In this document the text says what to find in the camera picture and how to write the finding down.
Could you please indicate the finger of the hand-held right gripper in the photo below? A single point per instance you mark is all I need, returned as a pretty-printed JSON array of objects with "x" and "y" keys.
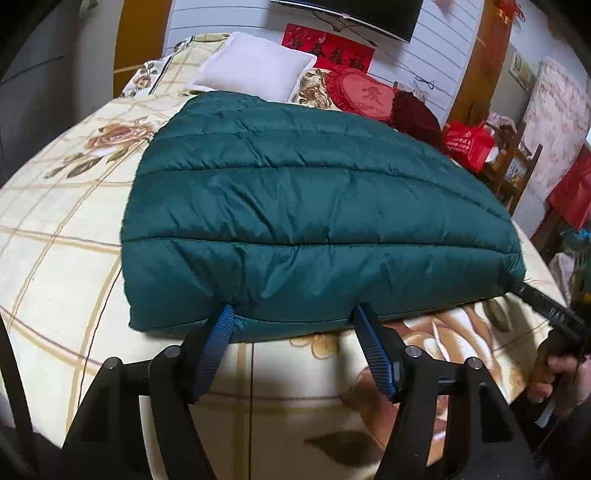
[{"x": 549, "y": 311}]

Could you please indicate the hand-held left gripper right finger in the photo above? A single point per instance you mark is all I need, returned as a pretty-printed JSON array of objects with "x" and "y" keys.
[{"x": 375, "y": 344}]

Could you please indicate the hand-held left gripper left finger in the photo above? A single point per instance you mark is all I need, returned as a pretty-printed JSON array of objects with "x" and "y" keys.
[{"x": 220, "y": 334}]

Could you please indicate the green puffer jacket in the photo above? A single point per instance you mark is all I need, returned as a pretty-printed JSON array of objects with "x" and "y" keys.
[{"x": 300, "y": 207}]

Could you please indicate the person's right hand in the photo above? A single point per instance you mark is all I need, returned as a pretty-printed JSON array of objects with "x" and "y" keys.
[{"x": 563, "y": 371}]

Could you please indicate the red cloth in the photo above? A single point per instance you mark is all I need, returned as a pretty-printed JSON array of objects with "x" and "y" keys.
[{"x": 575, "y": 194}]

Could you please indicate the wooden chair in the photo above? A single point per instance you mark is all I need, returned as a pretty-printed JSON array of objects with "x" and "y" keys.
[{"x": 512, "y": 184}]

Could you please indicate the floral checked blanket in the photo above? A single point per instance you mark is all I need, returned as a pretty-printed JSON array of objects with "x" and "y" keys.
[{"x": 60, "y": 258}]

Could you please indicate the red bag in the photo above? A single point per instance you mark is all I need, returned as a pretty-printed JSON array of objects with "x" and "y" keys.
[{"x": 468, "y": 145}]

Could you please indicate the floral pink cover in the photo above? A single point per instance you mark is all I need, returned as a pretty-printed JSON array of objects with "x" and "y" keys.
[{"x": 558, "y": 106}]

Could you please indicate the dark red cushion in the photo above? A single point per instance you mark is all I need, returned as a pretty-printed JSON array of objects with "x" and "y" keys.
[{"x": 415, "y": 115}]

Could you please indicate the red heart cushion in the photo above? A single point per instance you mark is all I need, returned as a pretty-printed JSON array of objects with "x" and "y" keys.
[{"x": 362, "y": 92}]

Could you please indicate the white pillow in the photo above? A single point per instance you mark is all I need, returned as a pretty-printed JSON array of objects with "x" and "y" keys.
[{"x": 254, "y": 67}]

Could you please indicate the floral checked pillow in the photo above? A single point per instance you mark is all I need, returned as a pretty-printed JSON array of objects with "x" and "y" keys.
[{"x": 194, "y": 55}]

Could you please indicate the grey wardrobe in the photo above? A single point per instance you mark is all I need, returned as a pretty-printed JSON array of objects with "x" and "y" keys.
[{"x": 46, "y": 92}]

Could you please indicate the red hanging decoration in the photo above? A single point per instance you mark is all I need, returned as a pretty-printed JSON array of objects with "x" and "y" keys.
[{"x": 510, "y": 9}]

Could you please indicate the orange wooden panel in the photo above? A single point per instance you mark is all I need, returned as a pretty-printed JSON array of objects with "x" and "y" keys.
[{"x": 138, "y": 37}]

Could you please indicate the black television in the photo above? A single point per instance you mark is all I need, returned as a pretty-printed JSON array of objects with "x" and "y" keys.
[{"x": 360, "y": 14}]

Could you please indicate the black bed rail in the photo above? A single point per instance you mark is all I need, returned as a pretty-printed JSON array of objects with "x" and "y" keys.
[{"x": 16, "y": 406}]

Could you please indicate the framed wall picture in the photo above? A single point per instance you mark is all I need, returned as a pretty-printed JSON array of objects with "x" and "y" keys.
[{"x": 521, "y": 69}]

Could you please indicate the wooden door frame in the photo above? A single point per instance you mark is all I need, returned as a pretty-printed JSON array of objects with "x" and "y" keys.
[{"x": 485, "y": 55}]

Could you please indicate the red wall poster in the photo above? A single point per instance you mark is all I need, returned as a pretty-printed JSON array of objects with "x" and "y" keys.
[{"x": 341, "y": 53}]

